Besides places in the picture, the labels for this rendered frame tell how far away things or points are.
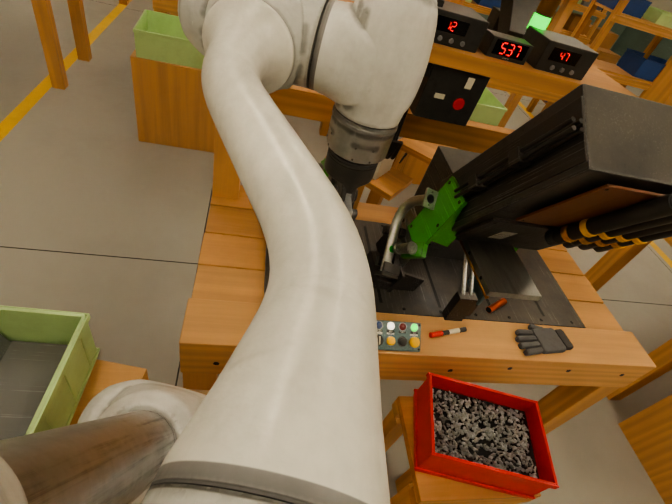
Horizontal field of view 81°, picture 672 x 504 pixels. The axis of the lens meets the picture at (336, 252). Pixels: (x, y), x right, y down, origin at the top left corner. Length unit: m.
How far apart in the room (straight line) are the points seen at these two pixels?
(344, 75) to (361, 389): 0.38
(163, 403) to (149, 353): 1.43
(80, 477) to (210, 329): 0.73
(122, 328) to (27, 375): 1.09
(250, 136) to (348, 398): 0.21
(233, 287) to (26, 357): 0.49
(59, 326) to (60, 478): 0.78
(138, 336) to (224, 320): 1.11
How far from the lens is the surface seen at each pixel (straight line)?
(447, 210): 1.12
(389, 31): 0.48
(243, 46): 0.43
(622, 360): 1.64
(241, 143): 0.31
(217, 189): 1.45
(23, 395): 1.11
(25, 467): 0.33
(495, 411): 1.22
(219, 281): 1.19
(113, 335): 2.17
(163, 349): 2.10
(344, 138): 0.53
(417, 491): 1.13
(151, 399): 0.67
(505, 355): 1.32
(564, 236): 1.08
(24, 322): 1.13
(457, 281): 1.43
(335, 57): 0.49
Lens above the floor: 1.79
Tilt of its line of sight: 43 degrees down
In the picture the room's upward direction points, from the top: 19 degrees clockwise
